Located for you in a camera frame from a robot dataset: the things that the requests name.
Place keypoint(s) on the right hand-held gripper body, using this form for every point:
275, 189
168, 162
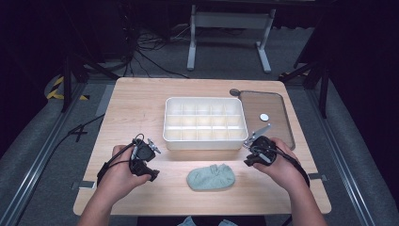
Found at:
263, 147

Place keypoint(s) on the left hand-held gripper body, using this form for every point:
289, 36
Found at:
142, 152

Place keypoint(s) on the light green sock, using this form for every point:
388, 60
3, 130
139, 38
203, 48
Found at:
210, 178

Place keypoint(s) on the white divided storage box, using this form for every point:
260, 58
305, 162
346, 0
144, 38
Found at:
204, 124

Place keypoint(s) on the person's right hand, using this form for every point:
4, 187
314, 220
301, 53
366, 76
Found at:
284, 171

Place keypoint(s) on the person's left hand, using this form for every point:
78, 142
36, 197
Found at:
120, 177

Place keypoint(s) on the small white round disc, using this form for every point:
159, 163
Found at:
264, 117

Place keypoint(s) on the clear lid with grey rim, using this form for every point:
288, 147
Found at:
266, 103

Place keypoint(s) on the person's blue jeans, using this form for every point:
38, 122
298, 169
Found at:
189, 222

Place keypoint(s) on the grey tape piece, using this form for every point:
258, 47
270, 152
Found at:
84, 185
318, 176

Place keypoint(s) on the grey round lid tab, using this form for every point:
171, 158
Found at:
234, 92

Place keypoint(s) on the black metal stand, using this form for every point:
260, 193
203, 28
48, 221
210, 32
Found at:
66, 84
323, 91

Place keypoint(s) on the white metal stand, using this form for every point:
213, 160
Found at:
230, 20

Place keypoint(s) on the aluminium floor rail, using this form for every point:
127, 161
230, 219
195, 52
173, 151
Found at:
37, 171
342, 163

